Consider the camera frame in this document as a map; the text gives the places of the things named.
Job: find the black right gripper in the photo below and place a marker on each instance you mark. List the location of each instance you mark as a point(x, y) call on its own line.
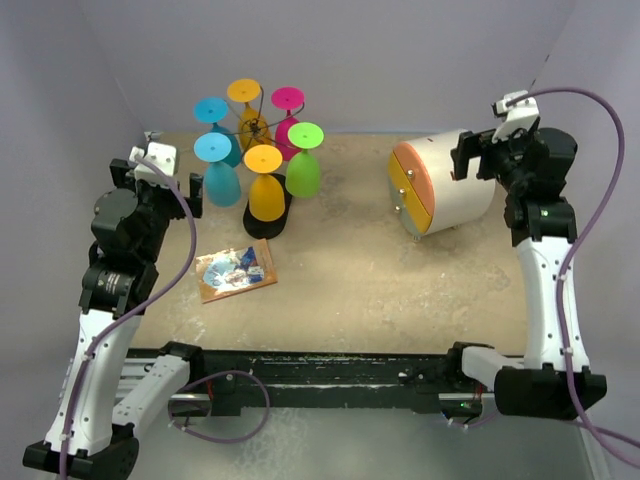
point(471, 142)

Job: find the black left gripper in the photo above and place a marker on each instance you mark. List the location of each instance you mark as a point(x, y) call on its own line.
point(121, 178)

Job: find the blue wine glass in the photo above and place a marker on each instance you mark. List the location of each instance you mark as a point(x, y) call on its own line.
point(220, 182)
point(213, 110)

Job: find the yellow wine glass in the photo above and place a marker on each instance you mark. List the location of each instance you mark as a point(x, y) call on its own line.
point(266, 195)
point(252, 128)

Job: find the green wine glass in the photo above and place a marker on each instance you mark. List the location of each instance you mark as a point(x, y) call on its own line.
point(303, 174)

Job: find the pink wine glass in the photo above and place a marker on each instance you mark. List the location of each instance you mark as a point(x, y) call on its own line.
point(291, 100)

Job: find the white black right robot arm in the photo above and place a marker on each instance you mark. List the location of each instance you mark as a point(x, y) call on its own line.
point(553, 380)

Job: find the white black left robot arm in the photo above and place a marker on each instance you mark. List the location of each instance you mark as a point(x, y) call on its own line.
point(112, 392)

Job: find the metal wine glass rack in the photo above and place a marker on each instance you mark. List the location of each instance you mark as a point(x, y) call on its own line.
point(254, 227)

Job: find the white cylindrical drawer cabinet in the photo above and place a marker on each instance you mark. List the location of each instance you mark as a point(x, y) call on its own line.
point(423, 190)

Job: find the illustrated book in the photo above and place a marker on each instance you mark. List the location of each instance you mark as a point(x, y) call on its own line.
point(234, 271)

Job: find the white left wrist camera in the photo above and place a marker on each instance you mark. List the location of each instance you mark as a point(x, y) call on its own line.
point(163, 156)

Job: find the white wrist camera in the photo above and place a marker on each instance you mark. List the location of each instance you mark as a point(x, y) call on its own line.
point(163, 156)
point(516, 117)

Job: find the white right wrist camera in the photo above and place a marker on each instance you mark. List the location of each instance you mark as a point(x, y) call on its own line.
point(516, 117)

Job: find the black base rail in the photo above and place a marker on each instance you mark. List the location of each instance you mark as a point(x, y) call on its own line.
point(420, 383)

